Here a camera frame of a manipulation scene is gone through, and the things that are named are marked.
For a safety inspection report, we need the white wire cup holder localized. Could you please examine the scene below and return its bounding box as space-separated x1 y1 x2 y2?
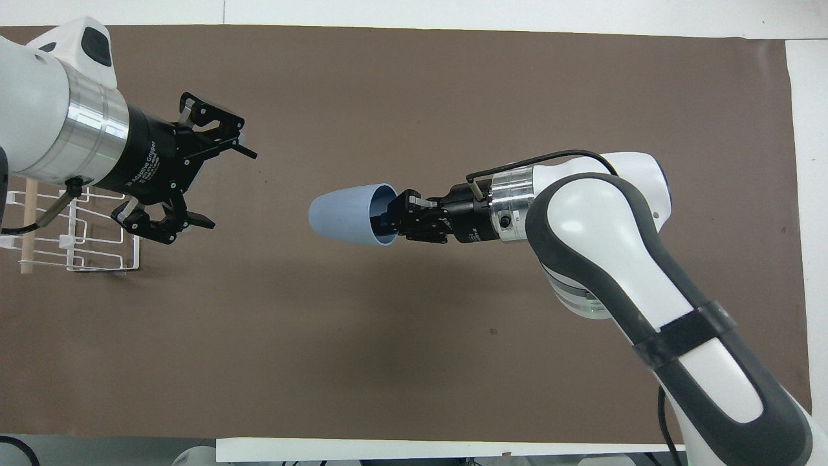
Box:
0 177 144 276

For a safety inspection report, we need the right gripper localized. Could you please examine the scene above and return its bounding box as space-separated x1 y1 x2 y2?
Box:
373 181 499 246

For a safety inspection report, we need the black cable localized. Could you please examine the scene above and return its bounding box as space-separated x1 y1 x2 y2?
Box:
0 177 86 235
657 386 688 466
466 150 620 200

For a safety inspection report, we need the light blue plastic cup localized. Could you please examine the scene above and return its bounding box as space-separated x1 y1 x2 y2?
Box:
308 183 398 249

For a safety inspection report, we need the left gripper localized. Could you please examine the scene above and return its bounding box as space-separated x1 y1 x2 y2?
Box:
102 91 259 246

